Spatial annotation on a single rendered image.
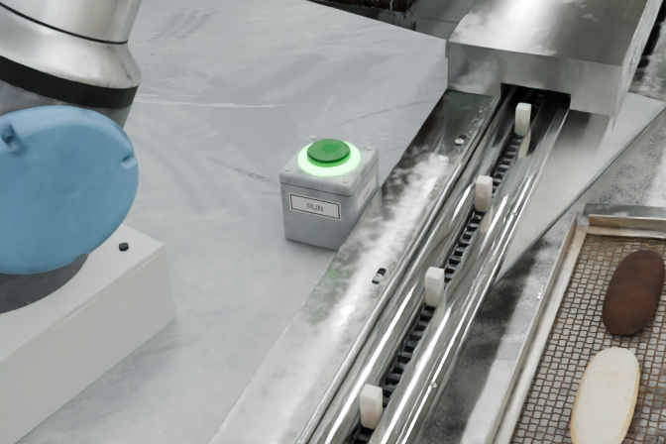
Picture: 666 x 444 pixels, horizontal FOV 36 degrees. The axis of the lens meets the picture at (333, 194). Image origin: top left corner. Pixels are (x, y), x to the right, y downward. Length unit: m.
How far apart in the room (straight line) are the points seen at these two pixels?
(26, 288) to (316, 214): 0.27
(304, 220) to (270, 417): 0.25
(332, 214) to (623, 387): 0.33
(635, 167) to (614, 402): 0.42
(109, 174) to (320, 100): 0.58
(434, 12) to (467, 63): 2.24
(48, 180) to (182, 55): 0.71
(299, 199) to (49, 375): 0.27
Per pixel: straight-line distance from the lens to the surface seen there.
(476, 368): 0.82
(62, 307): 0.79
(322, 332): 0.79
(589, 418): 0.67
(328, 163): 0.90
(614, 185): 1.03
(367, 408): 0.73
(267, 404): 0.74
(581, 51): 1.05
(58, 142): 0.58
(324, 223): 0.91
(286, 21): 1.35
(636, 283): 0.77
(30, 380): 0.79
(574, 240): 0.83
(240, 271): 0.92
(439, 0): 3.38
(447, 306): 0.82
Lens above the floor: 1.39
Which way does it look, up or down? 35 degrees down
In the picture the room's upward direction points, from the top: 3 degrees counter-clockwise
